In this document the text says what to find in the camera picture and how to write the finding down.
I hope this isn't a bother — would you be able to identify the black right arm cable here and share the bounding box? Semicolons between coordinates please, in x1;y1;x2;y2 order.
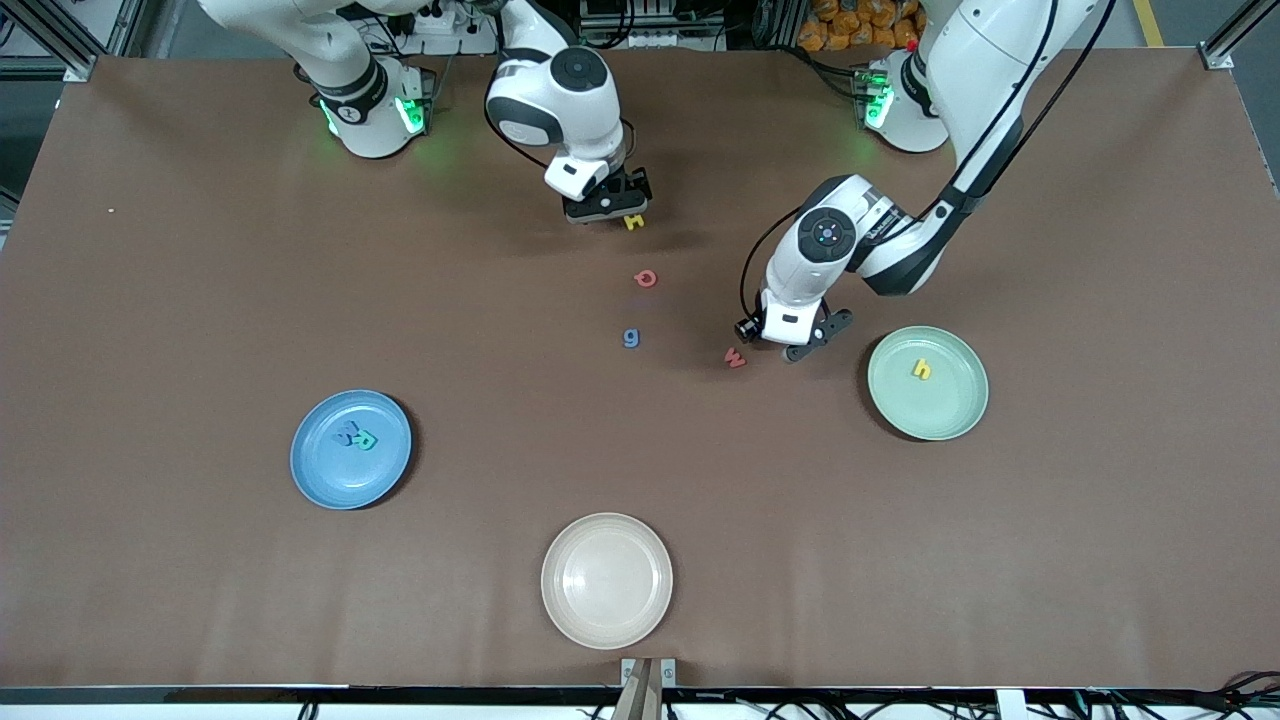
483;90;641;176

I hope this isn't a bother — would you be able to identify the white power strip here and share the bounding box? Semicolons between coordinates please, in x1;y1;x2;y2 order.
400;0;496;56
583;28;723;51

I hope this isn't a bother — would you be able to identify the brown table cover sheet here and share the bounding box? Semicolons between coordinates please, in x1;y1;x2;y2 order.
0;48;1280;691

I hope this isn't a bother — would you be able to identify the beige plate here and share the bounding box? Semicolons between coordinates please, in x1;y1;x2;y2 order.
541;512;674;651

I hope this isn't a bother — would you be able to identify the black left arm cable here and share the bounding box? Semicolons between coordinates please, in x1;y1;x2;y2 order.
740;0;1116;321

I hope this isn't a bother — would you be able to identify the black cable bundle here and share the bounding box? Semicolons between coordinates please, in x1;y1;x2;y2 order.
1090;670;1280;720

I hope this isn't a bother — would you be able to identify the aluminium frame post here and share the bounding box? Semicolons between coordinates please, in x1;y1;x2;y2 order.
0;0;136;83
1200;0;1280;71

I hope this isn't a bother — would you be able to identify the orange snack packets pile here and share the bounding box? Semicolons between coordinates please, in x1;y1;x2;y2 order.
797;0;926;53

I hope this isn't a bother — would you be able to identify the blue plate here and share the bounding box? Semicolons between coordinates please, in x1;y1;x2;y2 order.
290;389;413;511

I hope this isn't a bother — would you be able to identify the green plate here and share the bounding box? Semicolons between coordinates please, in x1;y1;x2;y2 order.
867;325;990;442

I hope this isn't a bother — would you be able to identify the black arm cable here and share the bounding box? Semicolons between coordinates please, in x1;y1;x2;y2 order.
483;90;641;176
740;0;1116;321

